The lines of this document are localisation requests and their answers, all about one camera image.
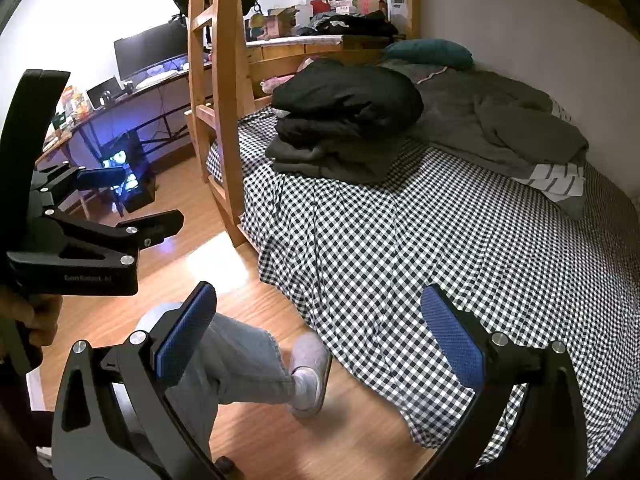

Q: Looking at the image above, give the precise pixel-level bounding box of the computer monitor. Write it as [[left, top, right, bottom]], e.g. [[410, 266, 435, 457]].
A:
[[114, 21, 188, 80]]

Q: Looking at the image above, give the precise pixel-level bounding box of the wooden desk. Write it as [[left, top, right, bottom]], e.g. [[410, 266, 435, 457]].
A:
[[37, 70, 195, 176]]

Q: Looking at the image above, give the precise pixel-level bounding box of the stack of folded dark clothes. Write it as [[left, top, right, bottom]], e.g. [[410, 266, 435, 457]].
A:
[[265, 113, 418, 184]]

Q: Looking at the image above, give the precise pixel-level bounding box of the glowing computer tower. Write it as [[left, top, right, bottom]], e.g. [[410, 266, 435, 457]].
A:
[[100, 130, 156, 214]]

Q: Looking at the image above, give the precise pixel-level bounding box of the teal pillow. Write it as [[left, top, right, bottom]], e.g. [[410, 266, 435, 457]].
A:
[[384, 39, 474, 70]]

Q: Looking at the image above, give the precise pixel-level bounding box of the black zip jacket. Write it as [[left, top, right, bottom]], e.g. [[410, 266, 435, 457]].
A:
[[271, 58, 424, 128]]

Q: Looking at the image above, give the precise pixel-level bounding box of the black white checkered bedsheet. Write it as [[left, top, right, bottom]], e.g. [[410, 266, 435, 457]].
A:
[[238, 110, 639, 467]]

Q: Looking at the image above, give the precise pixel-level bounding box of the pink plush toy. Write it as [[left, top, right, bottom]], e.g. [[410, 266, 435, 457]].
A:
[[260, 58, 314, 94]]

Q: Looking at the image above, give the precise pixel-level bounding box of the person's left hand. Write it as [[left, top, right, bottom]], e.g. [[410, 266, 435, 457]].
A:
[[0, 288, 63, 348]]

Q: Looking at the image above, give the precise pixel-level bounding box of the wooden ladder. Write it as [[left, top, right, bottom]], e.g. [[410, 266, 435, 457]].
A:
[[186, 0, 246, 247]]

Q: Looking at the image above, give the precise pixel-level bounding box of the grey folded blanket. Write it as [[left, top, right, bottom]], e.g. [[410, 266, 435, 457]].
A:
[[381, 60, 589, 220]]

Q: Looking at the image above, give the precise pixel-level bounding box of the wooden bunk bed frame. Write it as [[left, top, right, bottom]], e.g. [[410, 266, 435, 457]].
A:
[[188, 0, 639, 250]]

